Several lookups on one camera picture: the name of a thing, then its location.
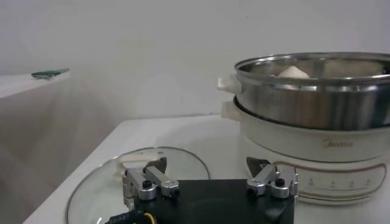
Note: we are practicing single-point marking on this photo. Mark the white steamed baozi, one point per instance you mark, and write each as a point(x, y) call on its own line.
point(292, 73)

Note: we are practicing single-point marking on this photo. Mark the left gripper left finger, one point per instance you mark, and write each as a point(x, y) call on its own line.
point(158, 179)

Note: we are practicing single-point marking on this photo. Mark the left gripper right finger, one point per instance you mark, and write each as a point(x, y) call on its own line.
point(265, 178)

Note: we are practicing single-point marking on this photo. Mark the white electric cooker base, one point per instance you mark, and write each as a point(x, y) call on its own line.
point(304, 143)

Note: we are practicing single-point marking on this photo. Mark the stainless steel steamer basket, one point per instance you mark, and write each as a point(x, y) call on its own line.
point(304, 103)

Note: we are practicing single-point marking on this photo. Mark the white side table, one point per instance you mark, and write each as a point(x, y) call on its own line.
point(18, 85)

